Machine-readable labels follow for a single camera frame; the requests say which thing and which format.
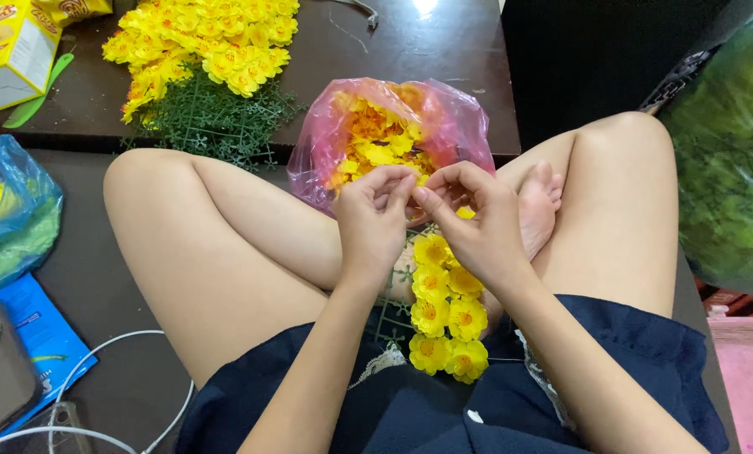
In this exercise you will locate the person's right hand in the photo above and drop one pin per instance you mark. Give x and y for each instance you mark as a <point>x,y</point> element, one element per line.
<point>487,233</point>

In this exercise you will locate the person's left hand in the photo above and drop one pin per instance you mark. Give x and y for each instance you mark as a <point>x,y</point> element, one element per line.
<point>367,239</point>

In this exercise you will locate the person's bare foot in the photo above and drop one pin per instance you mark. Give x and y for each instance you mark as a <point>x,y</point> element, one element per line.
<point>538,211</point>

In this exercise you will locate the green grid strip with flowers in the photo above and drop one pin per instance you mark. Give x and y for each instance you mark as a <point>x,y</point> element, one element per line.
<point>443,309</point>

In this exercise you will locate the pink bag of yellow flowers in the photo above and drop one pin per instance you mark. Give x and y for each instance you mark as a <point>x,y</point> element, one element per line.
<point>439,126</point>

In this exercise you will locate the person's right leg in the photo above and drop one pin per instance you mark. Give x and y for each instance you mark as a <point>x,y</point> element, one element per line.
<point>610,214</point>

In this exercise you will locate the person's leg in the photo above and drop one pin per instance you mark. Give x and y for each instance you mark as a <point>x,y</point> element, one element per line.
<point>212,252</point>
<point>610,214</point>

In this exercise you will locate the person's left leg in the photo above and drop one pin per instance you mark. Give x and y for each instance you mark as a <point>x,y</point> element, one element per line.
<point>212,252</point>

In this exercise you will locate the navy shorts with lace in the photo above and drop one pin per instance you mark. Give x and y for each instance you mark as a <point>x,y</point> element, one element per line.
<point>414,410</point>

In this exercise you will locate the heap of yellow flower panels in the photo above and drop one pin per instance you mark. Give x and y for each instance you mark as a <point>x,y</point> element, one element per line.
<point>206,57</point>

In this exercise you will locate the black keyboard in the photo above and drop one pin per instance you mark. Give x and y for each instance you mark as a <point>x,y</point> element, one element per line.
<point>679,79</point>

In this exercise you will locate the clear bag of green leaves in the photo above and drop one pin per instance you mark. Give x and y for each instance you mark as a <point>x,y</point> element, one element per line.
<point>729,176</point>

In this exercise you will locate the pink plastic box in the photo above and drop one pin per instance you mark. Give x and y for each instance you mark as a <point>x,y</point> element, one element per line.
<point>751,384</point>

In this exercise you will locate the blue flat packet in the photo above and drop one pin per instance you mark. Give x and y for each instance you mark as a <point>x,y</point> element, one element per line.
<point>42,334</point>

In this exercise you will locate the clear phone case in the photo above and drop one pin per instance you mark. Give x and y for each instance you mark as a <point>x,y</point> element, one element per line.
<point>61,419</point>

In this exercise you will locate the blue plastic bag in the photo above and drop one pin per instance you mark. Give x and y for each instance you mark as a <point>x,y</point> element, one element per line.
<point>11,208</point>

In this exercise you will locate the yellow snack packet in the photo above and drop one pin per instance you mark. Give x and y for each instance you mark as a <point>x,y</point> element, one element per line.
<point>80,9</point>

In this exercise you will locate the dark tablet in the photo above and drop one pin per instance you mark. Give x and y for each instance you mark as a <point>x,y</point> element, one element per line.
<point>1,378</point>

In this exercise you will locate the yellow carton box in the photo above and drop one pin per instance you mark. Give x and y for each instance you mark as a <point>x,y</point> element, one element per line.
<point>8,57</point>

